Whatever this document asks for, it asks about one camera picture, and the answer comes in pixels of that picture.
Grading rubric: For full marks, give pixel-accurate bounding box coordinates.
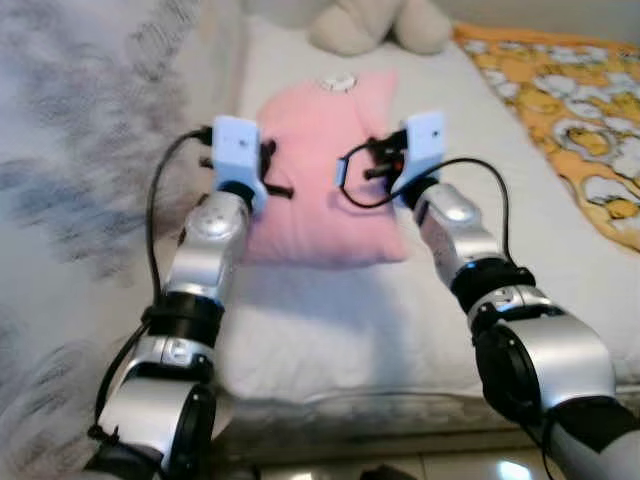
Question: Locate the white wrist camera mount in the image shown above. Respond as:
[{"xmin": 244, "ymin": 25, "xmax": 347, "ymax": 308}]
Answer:
[
  {"xmin": 210, "ymin": 115, "xmax": 269, "ymax": 206},
  {"xmin": 395, "ymin": 110, "xmax": 446, "ymax": 201}
]

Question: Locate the beige plush toy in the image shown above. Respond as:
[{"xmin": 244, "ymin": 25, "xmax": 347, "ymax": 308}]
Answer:
[{"xmin": 308, "ymin": 0, "xmax": 453, "ymax": 56}]

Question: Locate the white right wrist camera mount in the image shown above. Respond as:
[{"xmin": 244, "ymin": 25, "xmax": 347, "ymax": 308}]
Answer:
[{"xmin": 395, "ymin": 110, "xmax": 446, "ymax": 201}]

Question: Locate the yellow cartoon print blanket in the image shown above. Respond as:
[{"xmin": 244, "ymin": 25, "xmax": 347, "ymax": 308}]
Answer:
[{"xmin": 453, "ymin": 22, "xmax": 640, "ymax": 253}]

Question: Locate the grey printed headboard cushion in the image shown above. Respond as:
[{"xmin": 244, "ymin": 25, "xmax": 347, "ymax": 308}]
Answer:
[{"xmin": 0, "ymin": 0, "xmax": 251, "ymax": 480}]

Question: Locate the pink plush pillow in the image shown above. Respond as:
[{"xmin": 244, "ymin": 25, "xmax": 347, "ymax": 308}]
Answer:
[{"xmin": 240, "ymin": 68, "xmax": 411, "ymax": 266}]

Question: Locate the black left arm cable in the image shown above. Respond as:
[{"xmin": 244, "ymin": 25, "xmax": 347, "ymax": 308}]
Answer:
[{"xmin": 90, "ymin": 127, "xmax": 216, "ymax": 441}]

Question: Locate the white quilted mattress pad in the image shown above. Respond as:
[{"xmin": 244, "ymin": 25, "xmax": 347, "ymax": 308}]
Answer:
[{"xmin": 195, "ymin": 15, "xmax": 640, "ymax": 406}]

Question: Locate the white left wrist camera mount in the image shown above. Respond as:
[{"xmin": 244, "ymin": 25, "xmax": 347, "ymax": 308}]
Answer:
[{"xmin": 210, "ymin": 115, "xmax": 269, "ymax": 206}]

